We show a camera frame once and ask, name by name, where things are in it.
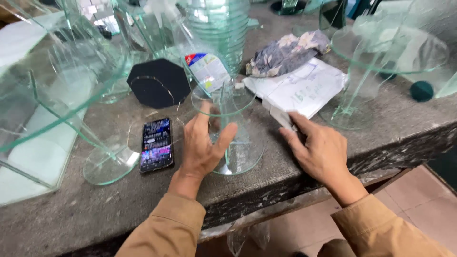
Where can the person's right hand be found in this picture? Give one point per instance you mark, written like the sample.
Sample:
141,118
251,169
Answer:
321,153

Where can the person's left hand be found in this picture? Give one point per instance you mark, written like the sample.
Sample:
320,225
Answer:
198,150

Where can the small clear glass stand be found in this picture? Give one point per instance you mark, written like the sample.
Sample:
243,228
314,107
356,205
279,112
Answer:
242,150

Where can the black smartphone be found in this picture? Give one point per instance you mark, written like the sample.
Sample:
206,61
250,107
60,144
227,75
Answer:
156,144

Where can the wide clear glass stand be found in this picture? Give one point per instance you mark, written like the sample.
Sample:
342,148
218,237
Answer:
357,110

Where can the small white folded paper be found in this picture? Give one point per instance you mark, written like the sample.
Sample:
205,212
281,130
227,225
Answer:
278,114

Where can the white paper sheets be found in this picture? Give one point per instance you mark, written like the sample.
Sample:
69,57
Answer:
303,87

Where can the black octagonal pad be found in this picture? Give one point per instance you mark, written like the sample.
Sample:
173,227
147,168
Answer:
157,84

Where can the clear spray bottle white label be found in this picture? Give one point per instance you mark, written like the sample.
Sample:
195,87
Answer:
209,71

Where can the large clear glass stand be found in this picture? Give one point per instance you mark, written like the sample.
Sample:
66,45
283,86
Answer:
107,164

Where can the person's leg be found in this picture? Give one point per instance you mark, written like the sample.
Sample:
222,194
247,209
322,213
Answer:
334,249

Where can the clear plastic bag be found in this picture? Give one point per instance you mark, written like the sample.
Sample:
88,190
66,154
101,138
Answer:
246,237

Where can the dark green round pad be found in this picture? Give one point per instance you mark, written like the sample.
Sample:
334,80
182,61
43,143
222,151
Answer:
421,91
387,73

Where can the floral grey cloth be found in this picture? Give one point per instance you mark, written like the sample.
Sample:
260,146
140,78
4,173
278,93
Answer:
285,53

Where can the stack of glass discs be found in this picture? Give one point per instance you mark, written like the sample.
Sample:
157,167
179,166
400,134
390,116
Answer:
221,28

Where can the black round base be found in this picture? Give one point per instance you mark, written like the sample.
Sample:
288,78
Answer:
276,7

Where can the clear glass tank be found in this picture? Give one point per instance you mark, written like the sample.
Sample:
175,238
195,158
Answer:
32,167

